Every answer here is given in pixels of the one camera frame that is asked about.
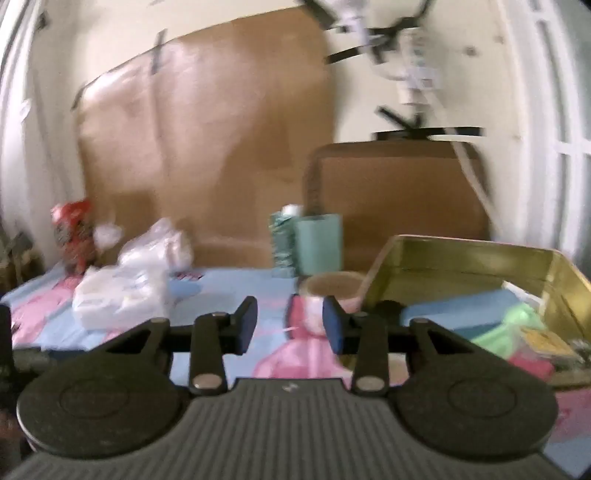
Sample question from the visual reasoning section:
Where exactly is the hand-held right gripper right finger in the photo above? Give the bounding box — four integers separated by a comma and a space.
322, 295, 491, 396

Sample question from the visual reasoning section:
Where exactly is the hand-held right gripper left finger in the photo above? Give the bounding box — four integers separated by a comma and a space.
92, 295, 258, 396

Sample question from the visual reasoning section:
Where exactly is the blue translucent plastic case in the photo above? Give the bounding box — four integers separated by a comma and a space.
401, 290, 533, 341

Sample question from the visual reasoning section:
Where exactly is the yellow-green bin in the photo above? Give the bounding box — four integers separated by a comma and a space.
361, 234, 591, 387

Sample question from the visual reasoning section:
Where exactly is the blue pink printed blanket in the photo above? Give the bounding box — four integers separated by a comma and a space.
0, 262, 591, 479

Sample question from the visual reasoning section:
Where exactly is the teal paper bag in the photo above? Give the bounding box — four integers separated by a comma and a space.
294, 213, 344, 277

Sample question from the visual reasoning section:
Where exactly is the green patterned carton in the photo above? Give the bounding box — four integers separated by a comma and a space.
270, 205, 306, 278

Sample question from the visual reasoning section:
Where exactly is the red snack bag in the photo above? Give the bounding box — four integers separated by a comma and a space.
50, 198, 99, 274

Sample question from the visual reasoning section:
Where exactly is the white plastic bag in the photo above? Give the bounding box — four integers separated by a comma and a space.
72, 265, 174, 331
117, 218, 195, 274

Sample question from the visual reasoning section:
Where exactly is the crumpled white paper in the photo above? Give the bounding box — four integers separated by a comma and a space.
93, 220, 126, 251

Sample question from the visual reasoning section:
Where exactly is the brown cardboard box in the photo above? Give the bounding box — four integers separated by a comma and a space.
304, 141, 491, 274

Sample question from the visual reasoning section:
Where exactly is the green cloth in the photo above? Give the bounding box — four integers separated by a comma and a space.
470, 304, 546, 357

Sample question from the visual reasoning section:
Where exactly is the large brown cardboard sheet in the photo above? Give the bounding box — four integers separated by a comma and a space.
71, 7, 341, 274

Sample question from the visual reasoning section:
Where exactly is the white labelled packet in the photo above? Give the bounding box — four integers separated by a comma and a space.
502, 281, 546, 311

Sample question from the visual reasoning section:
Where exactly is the pink cloth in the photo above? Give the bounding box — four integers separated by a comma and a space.
507, 351, 556, 381

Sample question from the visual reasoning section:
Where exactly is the yellow packet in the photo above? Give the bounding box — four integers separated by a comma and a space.
521, 324, 583, 366

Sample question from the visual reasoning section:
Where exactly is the short black tape strip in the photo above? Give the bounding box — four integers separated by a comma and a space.
324, 45, 372, 66

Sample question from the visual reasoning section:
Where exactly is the white framed glass door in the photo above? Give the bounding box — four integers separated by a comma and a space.
501, 0, 591, 264

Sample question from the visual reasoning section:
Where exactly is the white cable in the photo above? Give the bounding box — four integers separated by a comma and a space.
450, 136, 502, 234

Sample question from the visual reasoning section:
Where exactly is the white wall adapter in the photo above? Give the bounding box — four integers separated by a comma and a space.
399, 32, 443, 109

